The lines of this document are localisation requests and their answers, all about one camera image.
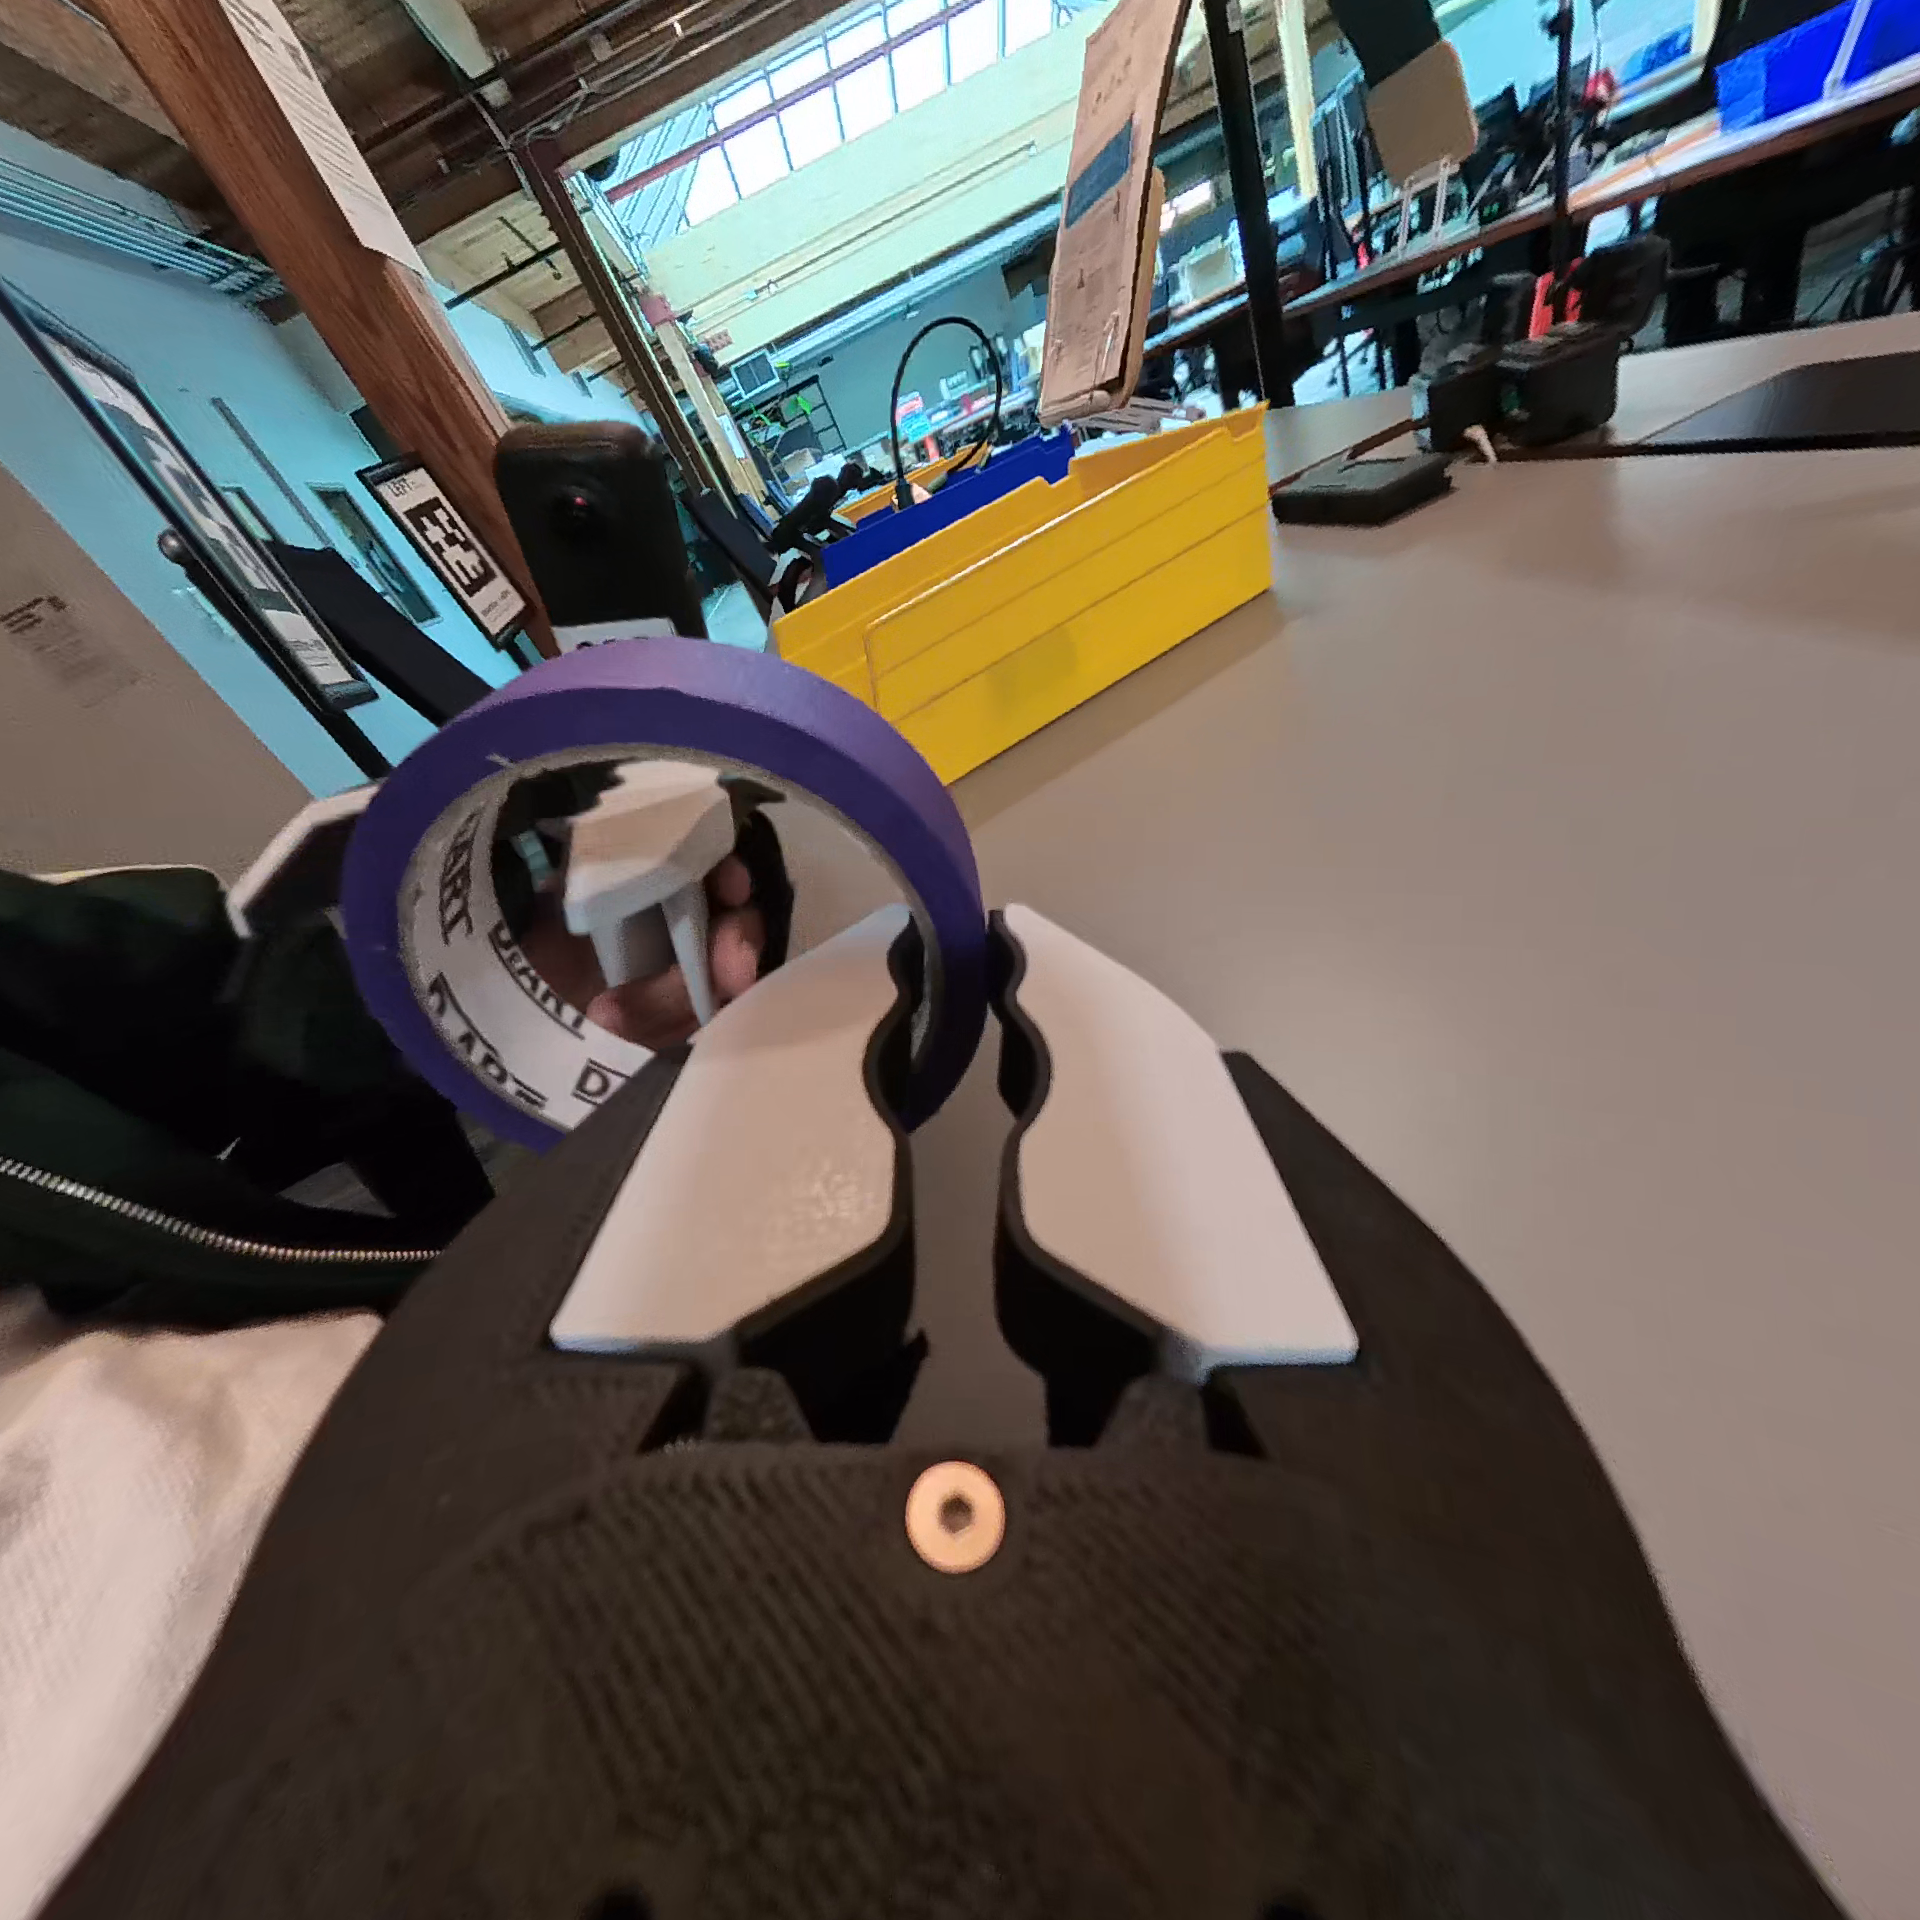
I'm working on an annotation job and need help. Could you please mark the flat black box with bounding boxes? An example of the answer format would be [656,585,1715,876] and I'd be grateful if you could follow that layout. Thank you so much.
[1273,450,1455,528]

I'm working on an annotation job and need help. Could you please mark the white paper notice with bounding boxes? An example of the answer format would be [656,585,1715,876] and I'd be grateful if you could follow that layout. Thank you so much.
[216,0,430,280]

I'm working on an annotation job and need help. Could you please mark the person's left forearm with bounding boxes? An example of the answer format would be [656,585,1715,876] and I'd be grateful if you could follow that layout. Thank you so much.
[0,781,384,1083]

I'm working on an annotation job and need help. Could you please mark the purple masking tape roll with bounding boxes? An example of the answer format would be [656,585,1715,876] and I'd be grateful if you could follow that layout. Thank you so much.
[340,632,993,1154]

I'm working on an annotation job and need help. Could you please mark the cardboard sheet on stand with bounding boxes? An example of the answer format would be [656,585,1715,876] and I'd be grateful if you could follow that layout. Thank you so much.
[1039,0,1194,430]

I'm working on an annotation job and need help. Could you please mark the wooden pillar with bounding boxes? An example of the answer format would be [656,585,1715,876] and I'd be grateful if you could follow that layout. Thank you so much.
[91,0,558,662]

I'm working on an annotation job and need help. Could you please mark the wooden office desk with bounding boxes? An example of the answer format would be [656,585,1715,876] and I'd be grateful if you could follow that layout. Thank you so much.
[1140,83,1920,324]

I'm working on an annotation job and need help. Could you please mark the person's left hand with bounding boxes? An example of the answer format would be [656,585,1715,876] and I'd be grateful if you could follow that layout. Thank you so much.
[525,855,775,1052]

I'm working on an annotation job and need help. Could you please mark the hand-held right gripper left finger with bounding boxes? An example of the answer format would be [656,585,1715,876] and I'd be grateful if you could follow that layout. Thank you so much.
[547,906,915,1361]

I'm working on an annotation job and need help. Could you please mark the black framed poster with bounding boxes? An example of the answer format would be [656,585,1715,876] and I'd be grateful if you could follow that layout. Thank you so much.
[0,282,378,714]

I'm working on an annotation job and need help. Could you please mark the grey desk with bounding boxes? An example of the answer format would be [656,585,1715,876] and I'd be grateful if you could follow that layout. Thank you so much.
[884,306,1920,1878]

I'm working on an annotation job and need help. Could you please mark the yellow plastic bin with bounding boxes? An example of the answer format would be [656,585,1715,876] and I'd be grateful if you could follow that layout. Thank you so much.
[769,402,1275,787]

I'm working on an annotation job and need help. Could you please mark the framed black-white tag sign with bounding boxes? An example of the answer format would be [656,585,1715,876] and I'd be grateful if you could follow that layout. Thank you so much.
[357,457,535,650]

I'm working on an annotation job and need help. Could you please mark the blue plastic bin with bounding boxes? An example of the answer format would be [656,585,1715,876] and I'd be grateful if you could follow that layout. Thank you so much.
[817,427,1082,590]
[1710,0,1920,131]

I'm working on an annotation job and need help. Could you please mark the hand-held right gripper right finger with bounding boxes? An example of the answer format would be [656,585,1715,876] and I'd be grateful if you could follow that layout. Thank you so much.
[990,903,1362,1382]

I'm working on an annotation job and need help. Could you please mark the black cable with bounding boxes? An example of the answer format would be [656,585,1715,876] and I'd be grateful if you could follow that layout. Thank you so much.
[888,315,1005,504]

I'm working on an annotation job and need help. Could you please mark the dark green zip jacket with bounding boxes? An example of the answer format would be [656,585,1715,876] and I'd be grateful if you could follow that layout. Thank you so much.
[0,781,498,1330]

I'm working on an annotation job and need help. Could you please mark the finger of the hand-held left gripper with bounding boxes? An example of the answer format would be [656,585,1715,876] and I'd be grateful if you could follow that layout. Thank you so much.
[563,758,753,1040]

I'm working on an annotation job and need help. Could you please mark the white knit shirt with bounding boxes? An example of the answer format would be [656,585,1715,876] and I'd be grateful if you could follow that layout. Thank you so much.
[0,1290,384,1920]

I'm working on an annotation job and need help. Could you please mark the black battery charger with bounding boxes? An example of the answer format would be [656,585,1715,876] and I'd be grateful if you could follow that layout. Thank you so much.
[1424,240,1674,452]

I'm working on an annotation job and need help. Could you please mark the black metal pole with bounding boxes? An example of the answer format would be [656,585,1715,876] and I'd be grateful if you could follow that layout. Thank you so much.
[1200,0,1300,415]

